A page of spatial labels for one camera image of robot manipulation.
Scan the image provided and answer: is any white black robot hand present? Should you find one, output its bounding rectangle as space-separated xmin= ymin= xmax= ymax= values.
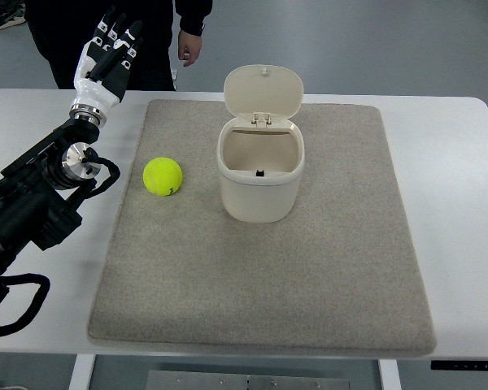
xmin=72 ymin=6 xmax=143 ymax=116

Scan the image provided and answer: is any person's bare hand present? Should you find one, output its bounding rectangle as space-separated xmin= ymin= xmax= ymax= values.
xmin=178 ymin=30 xmax=203 ymax=67

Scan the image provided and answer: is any yellow tennis ball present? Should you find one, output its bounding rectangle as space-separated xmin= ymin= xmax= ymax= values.
xmin=142 ymin=157 xmax=183 ymax=197

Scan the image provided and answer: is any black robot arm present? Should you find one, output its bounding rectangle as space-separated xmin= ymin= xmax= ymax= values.
xmin=0 ymin=103 xmax=120 ymax=337

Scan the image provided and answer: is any cream lidded plastic box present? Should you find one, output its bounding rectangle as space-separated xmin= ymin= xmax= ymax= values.
xmin=216 ymin=64 xmax=305 ymax=223

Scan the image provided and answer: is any person in black clothes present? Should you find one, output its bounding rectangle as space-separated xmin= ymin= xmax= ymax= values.
xmin=25 ymin=1 xmax=213 ymax=91

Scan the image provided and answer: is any dark sneaker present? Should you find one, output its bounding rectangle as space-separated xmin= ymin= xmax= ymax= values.
xmin=0 ymin=1 xmax=25 ymax=30

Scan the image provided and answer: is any beige felt mat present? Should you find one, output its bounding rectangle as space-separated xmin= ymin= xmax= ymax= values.
xmin=88 ymin=100 xmax=436 ymax=357

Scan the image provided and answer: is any white table leg left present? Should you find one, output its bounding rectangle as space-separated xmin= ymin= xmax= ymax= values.
xmin=68 ymin=354 xmax=96 ymax=390

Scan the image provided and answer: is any white table leg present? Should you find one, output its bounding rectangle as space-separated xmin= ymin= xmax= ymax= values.
xmin=68 ymin=354 xmax=96 ymax=390
xmin=378 ymin=359 xmax=402 ymax=390

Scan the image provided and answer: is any white table leg right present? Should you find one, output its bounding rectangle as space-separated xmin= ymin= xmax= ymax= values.
xmin=378 ymin=359 xmax=402 ymax=390

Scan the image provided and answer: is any black table control panel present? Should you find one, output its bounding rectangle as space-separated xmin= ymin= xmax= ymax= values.
xmin=430 ymin=360 xmax=488 ymax=372

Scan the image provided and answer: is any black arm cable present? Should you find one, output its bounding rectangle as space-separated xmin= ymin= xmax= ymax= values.
xmin=0 ymin=273 xmax=51 ymax=338

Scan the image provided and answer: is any metal base plate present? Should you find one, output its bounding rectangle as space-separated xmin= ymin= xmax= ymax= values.
xmin=146 ymin=370 xmax=351 ymax=390

